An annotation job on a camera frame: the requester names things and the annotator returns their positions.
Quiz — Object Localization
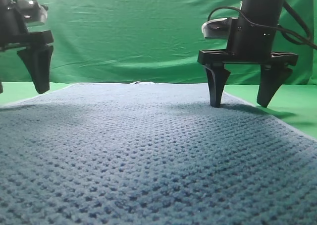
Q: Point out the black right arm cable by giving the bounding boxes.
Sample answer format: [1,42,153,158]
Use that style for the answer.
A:
[207,0,317,50]

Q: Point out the green backdrop cloth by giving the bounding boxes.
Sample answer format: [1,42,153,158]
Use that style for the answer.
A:
[0,0,317,86]

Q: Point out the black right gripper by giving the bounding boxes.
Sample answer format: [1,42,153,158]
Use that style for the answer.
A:
[197,17,298,108]

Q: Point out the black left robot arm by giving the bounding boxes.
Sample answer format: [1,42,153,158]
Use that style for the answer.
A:
[0,0,54,94]

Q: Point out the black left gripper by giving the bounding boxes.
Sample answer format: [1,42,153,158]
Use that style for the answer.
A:
[0,2,54,94]

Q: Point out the blue waffle-weave towel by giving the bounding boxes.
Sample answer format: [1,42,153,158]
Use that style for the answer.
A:
[0,84,317,225]

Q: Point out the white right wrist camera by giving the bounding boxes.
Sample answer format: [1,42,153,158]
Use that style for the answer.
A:
[201,17,232,39]

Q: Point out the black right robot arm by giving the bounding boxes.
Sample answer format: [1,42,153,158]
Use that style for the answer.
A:
[198,0,298,108]

